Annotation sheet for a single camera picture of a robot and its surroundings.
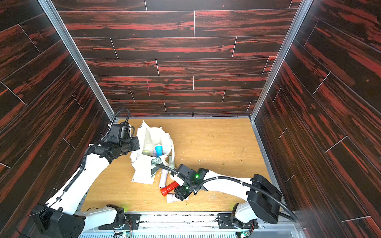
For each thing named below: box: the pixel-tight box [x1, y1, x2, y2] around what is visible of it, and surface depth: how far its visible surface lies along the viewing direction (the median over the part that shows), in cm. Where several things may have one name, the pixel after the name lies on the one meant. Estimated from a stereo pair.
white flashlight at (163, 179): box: [158, 169, 169, 189], surface depth 88 cm
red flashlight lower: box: [160, 180, 180, 197], surface depth 84 cm
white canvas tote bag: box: [130, 120, 176, 185], surface depth 84 cm
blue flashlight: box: [154, 145, 163, 157], surface depth 93 cm
